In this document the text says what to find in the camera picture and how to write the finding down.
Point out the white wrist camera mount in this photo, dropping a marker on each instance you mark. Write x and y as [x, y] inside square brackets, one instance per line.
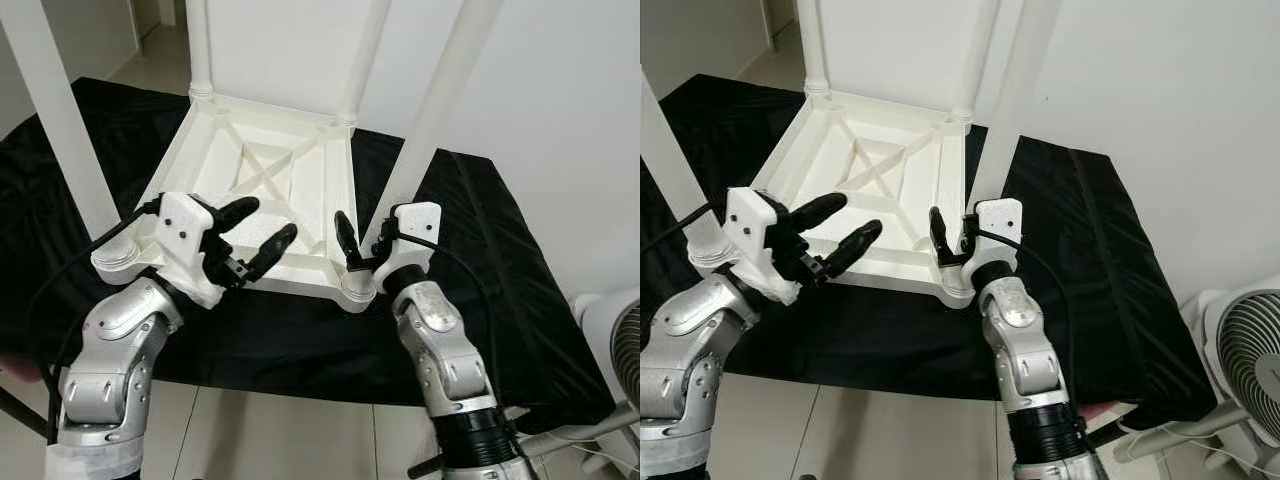
[750, 230]
[1000, 220]
[415, 225]
[185, 235]

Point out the white plastic table leg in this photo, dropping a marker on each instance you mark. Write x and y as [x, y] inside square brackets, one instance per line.
[365, 60]
[812, 45]
[1020, 90]
[200, 50]
[440, 100]
[978, 55]
[670, 170]
[55, 110]

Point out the white floor fan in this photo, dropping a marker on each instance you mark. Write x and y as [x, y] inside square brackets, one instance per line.
[1250, 350]
[625, 350]

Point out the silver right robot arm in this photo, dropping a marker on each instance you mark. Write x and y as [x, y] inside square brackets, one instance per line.
[1025, 350]
[440, 350]

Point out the black table cloth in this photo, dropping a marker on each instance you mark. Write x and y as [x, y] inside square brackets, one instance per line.
[500, 300]
[1120, 300]

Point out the black metal table leg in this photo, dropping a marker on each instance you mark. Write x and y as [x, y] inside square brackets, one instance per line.
[428, 467]
[25, 415]

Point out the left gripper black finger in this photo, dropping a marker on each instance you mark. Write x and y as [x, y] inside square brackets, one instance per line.
[238, 212]
[820, 208]
[272, 248]
[855, 245]

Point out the red table edge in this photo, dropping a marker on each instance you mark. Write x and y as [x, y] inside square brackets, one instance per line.
[18, 370]

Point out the grey metal tube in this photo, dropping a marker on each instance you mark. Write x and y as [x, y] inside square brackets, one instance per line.
[1180, 432]
[580, 430]

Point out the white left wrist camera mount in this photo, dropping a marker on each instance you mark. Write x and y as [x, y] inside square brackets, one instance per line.
[185, 235]
[750, 230]

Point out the white plastic table top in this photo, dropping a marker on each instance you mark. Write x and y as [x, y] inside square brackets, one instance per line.
[900, 170]
[290, 170]

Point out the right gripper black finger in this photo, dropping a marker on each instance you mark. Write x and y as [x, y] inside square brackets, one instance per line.
[347, 240]
[940, 235]

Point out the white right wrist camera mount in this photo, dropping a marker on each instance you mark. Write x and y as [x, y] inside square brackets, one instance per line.
[1000, 220]
[415, 225]

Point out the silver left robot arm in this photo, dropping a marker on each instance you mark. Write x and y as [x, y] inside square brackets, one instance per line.
[690, 370]
[110, 370]

